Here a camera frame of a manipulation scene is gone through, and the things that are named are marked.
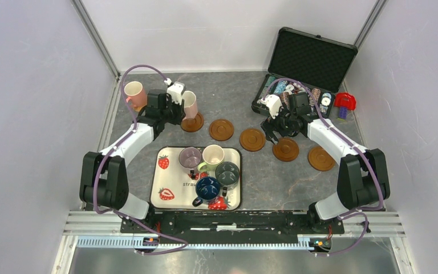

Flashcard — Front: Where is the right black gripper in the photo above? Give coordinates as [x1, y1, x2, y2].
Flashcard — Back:
[260, 100, 297, 144]

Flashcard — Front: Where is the dark wooden coaster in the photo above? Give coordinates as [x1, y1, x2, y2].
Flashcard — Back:
[272, 138, 299, 162]
[307, 146, 336, 171]
[209, 119, 234, 142]
[239, 128, 266, 152]
[181, 112, 204, 132]

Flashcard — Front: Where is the pale pink mug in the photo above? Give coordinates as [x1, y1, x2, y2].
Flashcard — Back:
[182, 91, 198, 120]

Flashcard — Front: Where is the purple mug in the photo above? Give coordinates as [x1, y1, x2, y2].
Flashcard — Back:
[179, 147, 202, 180]

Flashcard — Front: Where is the grey mug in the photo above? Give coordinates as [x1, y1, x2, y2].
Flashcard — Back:
[215, 162, 240, 197]

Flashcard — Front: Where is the light green mug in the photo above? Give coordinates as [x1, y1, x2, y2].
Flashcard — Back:
[197, 144, 225, 172]

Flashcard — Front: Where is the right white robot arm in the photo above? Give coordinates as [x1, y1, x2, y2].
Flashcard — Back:
[259, 93, 390, 233]

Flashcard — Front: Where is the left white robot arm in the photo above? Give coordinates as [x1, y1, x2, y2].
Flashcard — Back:
[79, 89, 185, 233]

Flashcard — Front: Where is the strawberry pattern tray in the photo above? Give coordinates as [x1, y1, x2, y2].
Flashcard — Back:
[150, 146, 243, 211]

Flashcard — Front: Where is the red and purple toy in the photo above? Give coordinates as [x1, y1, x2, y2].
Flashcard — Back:
[334, 92, 356, 120]

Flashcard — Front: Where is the dark blue mug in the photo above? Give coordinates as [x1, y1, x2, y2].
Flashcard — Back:
[192, 176, 221, 207]

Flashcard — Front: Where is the black poker chip case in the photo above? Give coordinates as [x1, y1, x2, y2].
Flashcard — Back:
[251, 27, 358, 116]

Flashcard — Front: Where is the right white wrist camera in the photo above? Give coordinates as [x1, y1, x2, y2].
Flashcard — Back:
[259, 94, 282, 119]

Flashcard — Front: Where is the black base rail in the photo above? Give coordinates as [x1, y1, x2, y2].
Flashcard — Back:
[120, 209, 345, 245]

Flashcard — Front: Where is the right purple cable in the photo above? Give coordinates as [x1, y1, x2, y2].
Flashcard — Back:
[262, 78, 385, 258]

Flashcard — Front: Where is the purple cable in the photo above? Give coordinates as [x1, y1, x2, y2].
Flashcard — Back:
[262, 78, 385, 258]
[92, 65, 189, 256]

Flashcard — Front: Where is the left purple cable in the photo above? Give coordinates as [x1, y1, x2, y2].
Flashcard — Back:
[92, 65, 189, 256]

